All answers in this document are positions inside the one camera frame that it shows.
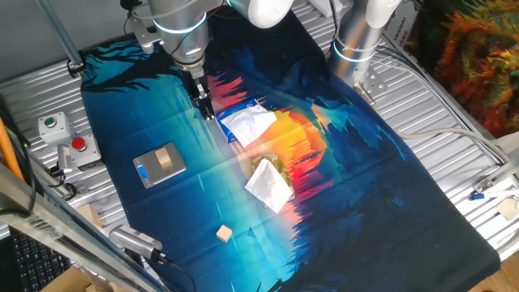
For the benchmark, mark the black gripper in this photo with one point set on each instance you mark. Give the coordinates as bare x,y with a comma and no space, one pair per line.
198,85

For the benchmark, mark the rectangular wooden block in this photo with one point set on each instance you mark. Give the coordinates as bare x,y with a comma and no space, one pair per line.
163,157

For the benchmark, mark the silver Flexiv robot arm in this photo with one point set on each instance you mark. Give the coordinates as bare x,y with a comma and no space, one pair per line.
182,24

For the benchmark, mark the silver digital kitchen scale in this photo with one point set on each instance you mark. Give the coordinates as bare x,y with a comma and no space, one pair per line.
177,161

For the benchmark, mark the blue tissue pack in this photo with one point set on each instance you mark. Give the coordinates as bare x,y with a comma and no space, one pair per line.
224,129

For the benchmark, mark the crumpled white tissue sheet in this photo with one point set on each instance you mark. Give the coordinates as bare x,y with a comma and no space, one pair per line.
248,123

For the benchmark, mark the gold tissue pack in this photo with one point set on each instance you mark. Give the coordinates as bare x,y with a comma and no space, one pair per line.
284,168

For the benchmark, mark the smooth white tissue sheet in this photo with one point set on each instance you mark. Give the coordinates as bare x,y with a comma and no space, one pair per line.
267,186

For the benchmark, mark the colourful forest sunset cloth mat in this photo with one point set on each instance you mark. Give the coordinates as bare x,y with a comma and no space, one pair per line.
170,211

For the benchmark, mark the small wooden cube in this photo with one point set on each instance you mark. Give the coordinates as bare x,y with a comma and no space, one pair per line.
224,233

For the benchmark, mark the grey red button box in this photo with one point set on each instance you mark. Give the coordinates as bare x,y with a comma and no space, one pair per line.
83,149

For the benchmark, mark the grey green button box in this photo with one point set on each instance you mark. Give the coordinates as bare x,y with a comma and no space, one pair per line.
54,127

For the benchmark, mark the small cardboard box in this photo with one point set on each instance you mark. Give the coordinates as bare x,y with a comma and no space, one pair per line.
90,215

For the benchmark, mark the orange pole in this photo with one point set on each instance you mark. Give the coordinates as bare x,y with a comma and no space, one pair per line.
8,150

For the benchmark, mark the white printed sign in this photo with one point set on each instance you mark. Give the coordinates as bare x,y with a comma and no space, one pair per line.
399,26

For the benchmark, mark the large brown cardboard box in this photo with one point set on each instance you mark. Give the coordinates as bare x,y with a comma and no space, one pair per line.
69,282

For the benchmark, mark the black computer keyboard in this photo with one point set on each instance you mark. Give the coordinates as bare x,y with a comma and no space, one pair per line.
36,261

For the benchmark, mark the colourful lion poster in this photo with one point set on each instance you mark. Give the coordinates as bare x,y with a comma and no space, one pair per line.
470,57

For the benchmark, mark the white paper tag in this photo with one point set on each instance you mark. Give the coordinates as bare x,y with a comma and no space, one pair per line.
509,209

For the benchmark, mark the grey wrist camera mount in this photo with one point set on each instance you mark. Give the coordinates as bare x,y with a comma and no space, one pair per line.
142,34

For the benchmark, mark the silver ribbed camera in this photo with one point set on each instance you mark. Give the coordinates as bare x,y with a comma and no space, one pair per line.
134,240

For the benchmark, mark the grey metal frame pole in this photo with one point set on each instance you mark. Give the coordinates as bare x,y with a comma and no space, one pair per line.
61,34

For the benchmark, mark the aluminium frame profile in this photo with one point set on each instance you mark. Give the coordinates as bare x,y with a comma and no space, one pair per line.
61,229

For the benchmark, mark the small metal corner bracket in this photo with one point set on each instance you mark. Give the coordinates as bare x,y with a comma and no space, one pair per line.
483,185

